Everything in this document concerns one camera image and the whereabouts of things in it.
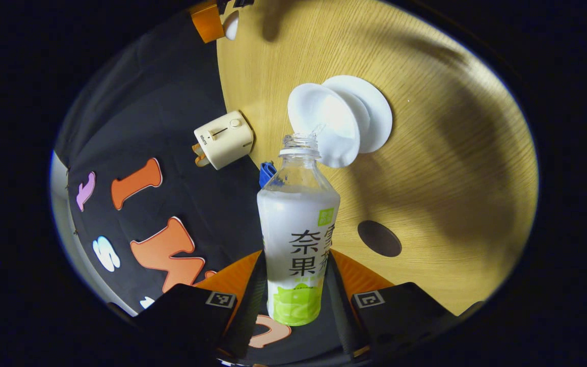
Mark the cream toaster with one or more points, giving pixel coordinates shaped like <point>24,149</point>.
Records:
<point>224,140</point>

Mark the clear water bottle green label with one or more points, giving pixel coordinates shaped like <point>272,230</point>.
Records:
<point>298,229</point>

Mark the toasted bread slice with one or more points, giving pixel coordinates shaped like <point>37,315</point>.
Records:
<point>197,150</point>
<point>202,161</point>

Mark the dark round coaster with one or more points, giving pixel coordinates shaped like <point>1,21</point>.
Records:
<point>379,238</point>

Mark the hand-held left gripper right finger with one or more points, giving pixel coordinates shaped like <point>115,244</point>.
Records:
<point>344,321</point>

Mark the white saucer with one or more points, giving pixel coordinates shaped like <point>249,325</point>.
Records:
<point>377,112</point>

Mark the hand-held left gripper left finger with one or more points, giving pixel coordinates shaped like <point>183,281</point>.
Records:
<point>252,316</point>

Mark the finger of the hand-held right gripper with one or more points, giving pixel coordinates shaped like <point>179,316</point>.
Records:
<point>207,23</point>

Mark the blue towel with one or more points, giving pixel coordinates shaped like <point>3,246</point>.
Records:
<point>266,173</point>

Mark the white teacup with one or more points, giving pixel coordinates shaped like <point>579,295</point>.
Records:
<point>319,114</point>

